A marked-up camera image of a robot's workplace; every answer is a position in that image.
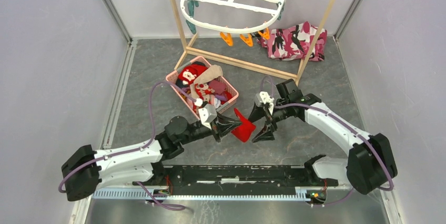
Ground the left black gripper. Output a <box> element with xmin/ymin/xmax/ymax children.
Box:
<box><xmin>179</xmin><ymin>111</ymin><xmax>242</xmax><ymax>146</ymax></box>

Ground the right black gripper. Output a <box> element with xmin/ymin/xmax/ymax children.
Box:
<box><xmin>245</xmin><ymin>100</ymin><xmax>291</xmax><ymax>144</ymax></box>

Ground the plain red sock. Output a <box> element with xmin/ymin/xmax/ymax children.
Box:
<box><xmin>231</xmin><ymin>108</ymin><xmax>256</xmax><ymax>142</ymax></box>

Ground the white round clip hanger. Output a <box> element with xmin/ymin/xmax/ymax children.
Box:
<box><xmin>180</xmin><ymin>0</ymin><xmax>290</xmax><ymax>47</ymax></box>

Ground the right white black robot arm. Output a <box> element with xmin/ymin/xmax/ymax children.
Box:
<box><xmin>248</xmin><ymin>79</ymin><xmax>398</xmax><ymax>195</ymax></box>

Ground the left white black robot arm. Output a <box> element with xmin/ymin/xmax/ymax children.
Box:
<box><xmin>58</xmin><ymin>113</ymin><xmax>241</xmax><ymax>201</ymax></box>

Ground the maroon purple sock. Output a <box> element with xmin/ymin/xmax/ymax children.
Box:
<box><xmin>208</xmin><ymin>79</ymin><xmax>227</xmax><ymax>95</ymax></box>

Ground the red white patterned Christmas sock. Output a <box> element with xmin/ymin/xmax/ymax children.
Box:
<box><xmin>194</xmin><ymin>83</ymin><xmax>216</xmax><ymax>105</ymax></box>

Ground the pink perforated plastic basket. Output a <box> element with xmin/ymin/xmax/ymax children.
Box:
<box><xmin>165</xmin><ymin>56</ymin><xmax>239</xmax><ymax>113</ymax></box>

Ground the beige sock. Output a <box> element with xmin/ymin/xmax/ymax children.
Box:
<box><xmin>194</xmin><ymin>65</ymin><xmax>223</xmax><ymax>84</ymax></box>

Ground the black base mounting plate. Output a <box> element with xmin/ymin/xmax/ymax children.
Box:
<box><xmin>143</xmin><ymin>165</ymin><xmax>339</xmax><ymax>196</ymax></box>

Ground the pink camouflage cloth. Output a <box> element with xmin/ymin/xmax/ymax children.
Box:
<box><xmin>256</xmin><ymin>22</ymin><xmax>318</xmax><ymax>60</ymax></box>

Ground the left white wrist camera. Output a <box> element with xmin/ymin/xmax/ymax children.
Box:
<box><xmin>194</xmin><ymin>98</ymin><xmax>217</xmax><ymax>129</ymax></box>

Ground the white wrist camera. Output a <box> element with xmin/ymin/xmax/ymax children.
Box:
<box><xmin>254</xmin><ymin>91</ymin><xmax>275</xmax><ymax>112</ymax></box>
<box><xmin>194</xmin><ymin>98</ymin><xmax>217</xmax><ymax>129</ymax></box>

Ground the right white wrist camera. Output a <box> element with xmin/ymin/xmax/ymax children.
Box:
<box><xmin>254</xmin><ymin>91</ymin><xmax>275</xmax><ymax>112</ymax></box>

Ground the wooden rack frame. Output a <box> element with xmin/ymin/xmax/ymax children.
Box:
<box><xmin>170</xmin><ymin>0</ymin><xmax>336</xmax><ymax>83</ymax></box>

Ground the white toothed cable rail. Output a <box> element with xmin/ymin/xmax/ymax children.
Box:
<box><xmin>92</xmin><ymin>187</ymin><xmax>311</xmax><ymax>201</ymax></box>

